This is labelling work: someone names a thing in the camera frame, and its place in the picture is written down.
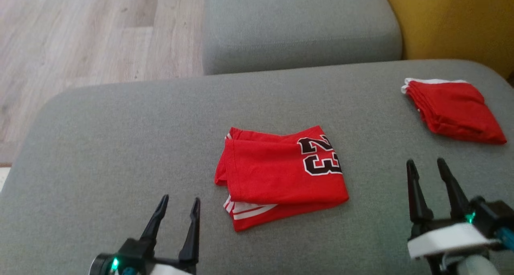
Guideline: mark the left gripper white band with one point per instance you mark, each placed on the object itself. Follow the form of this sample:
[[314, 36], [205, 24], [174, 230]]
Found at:
[[138, 255]]

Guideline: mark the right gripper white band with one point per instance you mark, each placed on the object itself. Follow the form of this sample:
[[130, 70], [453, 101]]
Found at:
[[445, 239]]

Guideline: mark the red Bulls 23 shorts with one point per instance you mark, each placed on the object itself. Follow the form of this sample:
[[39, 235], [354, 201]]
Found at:
[[457, 106]]

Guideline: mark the red and white basketball jersey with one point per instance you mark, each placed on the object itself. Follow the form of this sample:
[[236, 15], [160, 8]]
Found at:
[[273, 174]]

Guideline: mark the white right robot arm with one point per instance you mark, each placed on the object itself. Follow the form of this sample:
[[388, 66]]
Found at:
[[478, 267]]

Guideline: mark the large grey sofa seat cushion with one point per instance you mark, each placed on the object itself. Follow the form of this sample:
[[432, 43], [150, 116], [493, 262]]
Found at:
[[120, 146]]

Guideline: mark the yellow upholstered cushion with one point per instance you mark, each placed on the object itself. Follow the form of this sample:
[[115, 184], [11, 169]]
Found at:
[[453, 22]]

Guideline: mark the small grey sofa cushion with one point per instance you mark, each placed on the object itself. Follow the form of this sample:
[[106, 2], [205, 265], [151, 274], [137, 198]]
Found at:
[[301, 26]]

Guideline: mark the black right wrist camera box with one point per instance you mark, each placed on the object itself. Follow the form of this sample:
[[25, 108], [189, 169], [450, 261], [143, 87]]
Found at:
[[492, 214]]

